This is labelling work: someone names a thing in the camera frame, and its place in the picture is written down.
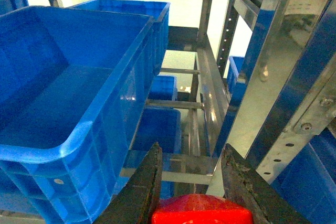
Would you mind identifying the blue crate at left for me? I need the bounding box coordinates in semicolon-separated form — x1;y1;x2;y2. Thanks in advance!
0;0;29;15

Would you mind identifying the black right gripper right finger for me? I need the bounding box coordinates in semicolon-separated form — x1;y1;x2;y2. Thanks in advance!
221;144;310;223

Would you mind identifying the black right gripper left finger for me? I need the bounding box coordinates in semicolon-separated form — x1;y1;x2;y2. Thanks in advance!
94;142;163;223

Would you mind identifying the steel flow rack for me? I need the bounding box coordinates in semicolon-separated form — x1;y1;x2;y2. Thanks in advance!
162;0;335;189

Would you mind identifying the blue crate behind target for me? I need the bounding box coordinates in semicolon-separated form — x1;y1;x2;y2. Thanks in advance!
70;0;170;75

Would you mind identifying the red toy block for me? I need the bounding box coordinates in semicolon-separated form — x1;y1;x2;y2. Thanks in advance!
151;194;254;223

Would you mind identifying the large blue target crate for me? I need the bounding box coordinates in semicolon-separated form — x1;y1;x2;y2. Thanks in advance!
1;6;155;223

